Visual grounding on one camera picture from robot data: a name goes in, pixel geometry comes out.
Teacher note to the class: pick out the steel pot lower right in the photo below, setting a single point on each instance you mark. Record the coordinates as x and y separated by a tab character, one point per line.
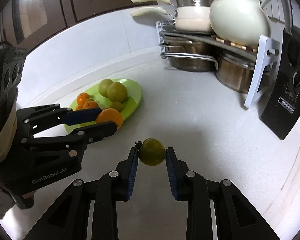
235	72

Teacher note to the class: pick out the brown longan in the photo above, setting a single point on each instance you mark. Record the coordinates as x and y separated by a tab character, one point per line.
117	106

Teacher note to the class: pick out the small orange tangerine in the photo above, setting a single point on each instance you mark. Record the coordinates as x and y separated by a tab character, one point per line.
110	114

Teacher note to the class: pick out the large green guava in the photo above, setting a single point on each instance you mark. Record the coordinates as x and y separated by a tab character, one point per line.
117	92

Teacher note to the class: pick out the green plate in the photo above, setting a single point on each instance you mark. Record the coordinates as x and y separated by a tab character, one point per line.
131	104

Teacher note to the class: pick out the steel pot lower left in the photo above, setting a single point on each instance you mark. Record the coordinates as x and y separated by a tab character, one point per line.
190	56

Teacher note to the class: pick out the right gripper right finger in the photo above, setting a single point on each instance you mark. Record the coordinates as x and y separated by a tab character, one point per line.
236	217

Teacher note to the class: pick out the white ceramic pot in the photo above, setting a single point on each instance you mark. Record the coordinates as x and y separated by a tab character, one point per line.
240	21

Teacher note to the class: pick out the orange tangerine left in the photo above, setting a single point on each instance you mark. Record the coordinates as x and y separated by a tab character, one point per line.
79	107

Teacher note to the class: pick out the white pot rack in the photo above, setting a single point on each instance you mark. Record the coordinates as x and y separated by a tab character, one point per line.
265	55

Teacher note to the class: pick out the orange tangerine centre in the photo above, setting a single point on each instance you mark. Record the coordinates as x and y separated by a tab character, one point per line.
90	104

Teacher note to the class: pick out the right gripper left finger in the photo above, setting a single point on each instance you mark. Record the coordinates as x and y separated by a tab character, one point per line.
81	202

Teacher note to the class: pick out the orange tangerine with stem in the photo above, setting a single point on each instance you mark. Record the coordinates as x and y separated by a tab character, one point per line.
82	98

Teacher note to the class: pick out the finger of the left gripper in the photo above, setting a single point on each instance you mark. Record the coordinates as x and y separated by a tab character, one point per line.
78	138
33	120

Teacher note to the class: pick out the cream saucepan with handle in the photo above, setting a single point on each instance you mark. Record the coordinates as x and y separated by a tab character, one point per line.
188	18

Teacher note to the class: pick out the dark wooden window frame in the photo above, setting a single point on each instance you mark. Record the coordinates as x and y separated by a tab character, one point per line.
29	23

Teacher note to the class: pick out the small green tomato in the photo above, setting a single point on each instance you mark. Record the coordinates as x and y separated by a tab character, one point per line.
150	152

